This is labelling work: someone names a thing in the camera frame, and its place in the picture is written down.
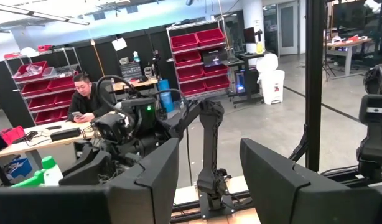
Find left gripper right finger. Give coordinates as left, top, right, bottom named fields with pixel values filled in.
left=239, top=138, right=382, bottom=224

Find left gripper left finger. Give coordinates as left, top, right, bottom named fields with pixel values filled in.
left=106, top=137, right=181, bottom=224

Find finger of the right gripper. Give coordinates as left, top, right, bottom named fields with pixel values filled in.
left=58, top=151, right=116, bottom=187
left=71, top=146, right=97, bottom=175

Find green spray bottle white nozzle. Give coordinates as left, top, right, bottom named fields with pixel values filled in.
left=10, top=155, right=65, bottom=188

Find black power brick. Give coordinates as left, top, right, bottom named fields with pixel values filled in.
left=49, top=127, right=82, bottom=142

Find person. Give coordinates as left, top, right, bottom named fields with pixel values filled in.
left=66, top=73, right=117, bottom=124

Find blue storage bin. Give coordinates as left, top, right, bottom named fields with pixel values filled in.
left=4, top=156, right=33, bottom=179

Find blue barrel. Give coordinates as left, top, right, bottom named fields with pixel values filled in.
left=156, top=78, right=175, bottom=113

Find wooden workbench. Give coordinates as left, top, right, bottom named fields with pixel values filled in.
left=111, top=77, right=160, bottom=94

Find red box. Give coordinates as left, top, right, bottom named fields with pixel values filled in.
left=0, top=125, right=26, bottom=144

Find wooden desk grey legs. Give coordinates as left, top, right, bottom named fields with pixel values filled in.
left=0, top=110, right=117, bottom=187

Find metal rack red bins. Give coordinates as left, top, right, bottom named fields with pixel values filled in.
left=3, top=46, right=83, bottom=126
left=165, top=19, right=233, bottom=101

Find white trash bin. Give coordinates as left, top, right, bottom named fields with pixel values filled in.
left=255, top=52, right=286, bottom=106

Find black computer cart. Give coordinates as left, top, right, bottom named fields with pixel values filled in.
left=221, top=26, right=265, bottom=109

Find grey glass door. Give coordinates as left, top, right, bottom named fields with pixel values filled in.
left=277, top=1, right=300, bottom=56

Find wooden table grey legs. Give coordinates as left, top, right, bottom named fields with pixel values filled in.
left=325, top=36, right=375, bottom=80

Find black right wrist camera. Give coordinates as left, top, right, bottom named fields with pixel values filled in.
left=93, top=112, right=131, bottom=144

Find black rig frame post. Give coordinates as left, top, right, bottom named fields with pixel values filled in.
left=289, top=0, right=326, bottom=174

